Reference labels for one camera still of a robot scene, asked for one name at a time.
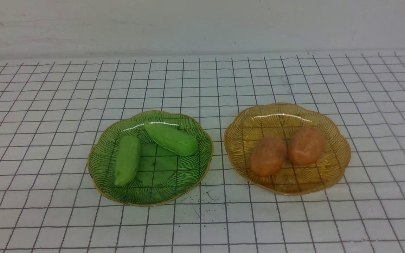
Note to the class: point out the green cucumber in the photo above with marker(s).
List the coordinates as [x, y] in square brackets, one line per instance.
[128, 160]
[171, 138]

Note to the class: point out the orange potato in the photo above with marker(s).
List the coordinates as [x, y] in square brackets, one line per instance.
[306, 146]
[268, 156]

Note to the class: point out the green glass plate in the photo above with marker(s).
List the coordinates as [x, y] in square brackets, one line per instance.
[162, 175]

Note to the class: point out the amber glass plate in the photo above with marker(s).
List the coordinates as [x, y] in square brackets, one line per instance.
[253, 124]

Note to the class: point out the white grid table mat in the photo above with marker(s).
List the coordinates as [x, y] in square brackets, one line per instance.
[53, 111]

